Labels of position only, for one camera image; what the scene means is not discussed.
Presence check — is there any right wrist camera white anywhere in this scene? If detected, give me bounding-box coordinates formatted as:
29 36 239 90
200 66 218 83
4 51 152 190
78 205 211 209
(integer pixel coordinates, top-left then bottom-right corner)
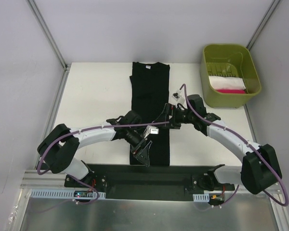
171 90 185 104

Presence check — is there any right vertical aluminium post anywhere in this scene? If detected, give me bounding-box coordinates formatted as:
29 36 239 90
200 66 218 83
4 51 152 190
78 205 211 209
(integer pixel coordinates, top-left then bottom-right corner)
246 0 283 51

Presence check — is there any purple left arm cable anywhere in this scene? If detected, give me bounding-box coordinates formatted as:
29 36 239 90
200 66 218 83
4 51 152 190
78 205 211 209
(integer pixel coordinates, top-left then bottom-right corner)
37 121 171 214

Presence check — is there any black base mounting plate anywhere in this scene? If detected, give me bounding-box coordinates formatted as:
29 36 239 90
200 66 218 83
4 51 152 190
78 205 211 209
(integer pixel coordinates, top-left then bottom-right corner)
64 164 236 200

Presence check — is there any pink rolled t shirt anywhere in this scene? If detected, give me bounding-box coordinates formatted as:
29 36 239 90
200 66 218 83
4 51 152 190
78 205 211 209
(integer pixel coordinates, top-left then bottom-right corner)
217 89 246 94

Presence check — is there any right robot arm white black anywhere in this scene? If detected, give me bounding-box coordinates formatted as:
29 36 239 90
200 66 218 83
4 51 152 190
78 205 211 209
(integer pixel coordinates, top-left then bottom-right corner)
157 94 282 194

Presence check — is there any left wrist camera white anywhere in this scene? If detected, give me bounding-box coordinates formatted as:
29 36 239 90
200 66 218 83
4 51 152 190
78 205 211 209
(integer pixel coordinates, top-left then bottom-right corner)
143 125 159 139

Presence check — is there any vertical aluminium post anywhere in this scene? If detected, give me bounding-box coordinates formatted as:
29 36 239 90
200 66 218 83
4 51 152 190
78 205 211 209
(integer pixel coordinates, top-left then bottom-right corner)
26 0 70 70
246 0 283 51

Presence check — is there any aluminium frame rail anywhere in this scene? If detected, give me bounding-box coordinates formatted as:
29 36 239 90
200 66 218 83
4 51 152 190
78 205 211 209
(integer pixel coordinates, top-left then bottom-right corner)
20 168 281 194

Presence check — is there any white slotted cable duct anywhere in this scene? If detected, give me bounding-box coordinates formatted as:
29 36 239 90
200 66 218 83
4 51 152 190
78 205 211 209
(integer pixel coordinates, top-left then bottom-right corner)
31 189 106 200

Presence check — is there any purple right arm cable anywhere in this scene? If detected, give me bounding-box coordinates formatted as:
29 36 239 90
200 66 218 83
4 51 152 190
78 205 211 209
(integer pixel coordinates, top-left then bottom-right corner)
179 83 289 210

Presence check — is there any right white cable duct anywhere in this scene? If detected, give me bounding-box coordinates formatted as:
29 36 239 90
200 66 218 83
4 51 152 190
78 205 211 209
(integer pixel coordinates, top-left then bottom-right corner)
193 193 210 203

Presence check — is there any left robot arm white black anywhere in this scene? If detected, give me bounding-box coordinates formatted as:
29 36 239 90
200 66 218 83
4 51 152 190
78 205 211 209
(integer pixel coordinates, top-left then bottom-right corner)
37 111 159 187

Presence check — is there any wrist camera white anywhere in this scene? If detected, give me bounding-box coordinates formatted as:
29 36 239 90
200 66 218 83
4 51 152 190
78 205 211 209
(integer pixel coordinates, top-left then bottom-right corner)
143 125 159 139
171 90 185 104

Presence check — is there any white rolled t shirt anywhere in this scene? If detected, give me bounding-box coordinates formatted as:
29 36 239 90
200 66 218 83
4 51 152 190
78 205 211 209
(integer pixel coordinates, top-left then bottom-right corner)
209 76 246 90

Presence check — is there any left vertical aluminium post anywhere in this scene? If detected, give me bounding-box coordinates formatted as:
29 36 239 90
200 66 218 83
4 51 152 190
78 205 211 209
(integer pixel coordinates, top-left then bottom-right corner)
26 0 70 70

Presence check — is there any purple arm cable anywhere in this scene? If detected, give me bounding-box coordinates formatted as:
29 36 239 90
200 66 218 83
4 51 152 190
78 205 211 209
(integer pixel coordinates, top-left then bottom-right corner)
37 121 171 214
179 83 289 210

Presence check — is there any olive green plastic bin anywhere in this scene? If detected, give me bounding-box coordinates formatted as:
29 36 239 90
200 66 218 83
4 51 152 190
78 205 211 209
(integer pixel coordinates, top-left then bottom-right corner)
200 44 262 108

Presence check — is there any black t shirt blue logo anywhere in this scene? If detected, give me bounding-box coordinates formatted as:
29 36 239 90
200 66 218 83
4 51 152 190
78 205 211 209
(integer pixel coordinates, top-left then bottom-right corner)
130 62 170 166

